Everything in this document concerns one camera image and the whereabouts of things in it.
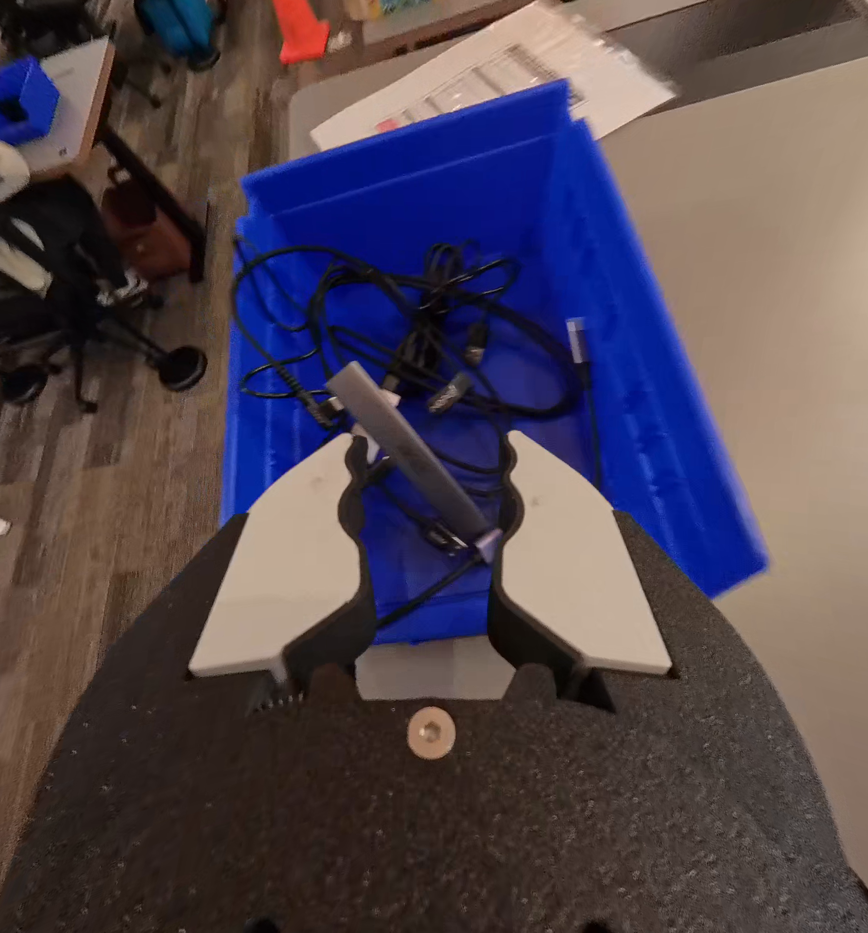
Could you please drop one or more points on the small wooden side table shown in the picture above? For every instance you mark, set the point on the small wooden side table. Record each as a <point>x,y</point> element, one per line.
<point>77,109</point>

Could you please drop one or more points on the teal bag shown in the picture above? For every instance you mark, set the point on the teal bag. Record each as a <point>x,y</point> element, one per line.
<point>179,29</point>

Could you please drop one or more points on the black office chair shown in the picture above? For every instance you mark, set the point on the black office chair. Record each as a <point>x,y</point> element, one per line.
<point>77,306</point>

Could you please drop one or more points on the blue plastic bin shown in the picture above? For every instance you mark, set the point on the blue plastic bin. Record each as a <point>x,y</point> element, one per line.
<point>645,408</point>

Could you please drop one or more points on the white printed paper sheet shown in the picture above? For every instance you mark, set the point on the white printed paper sheet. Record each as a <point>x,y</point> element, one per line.
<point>478,73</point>

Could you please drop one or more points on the brown bag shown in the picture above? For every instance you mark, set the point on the brown bag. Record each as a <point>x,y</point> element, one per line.
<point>150,233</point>

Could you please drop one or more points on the small blue bin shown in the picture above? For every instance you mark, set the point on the small blue bin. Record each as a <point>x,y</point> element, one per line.
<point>18,102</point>

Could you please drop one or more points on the silver slim usb hub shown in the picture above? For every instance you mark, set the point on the silver slim usb hub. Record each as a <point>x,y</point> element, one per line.
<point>405,437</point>

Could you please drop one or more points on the orange striped cone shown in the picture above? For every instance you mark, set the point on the orange striped cone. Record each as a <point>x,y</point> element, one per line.
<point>303,33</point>

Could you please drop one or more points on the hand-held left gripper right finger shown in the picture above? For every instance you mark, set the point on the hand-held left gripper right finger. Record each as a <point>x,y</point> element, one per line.
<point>580,583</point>

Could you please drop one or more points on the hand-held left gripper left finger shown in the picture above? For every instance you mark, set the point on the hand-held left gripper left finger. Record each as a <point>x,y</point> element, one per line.
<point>281,583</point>

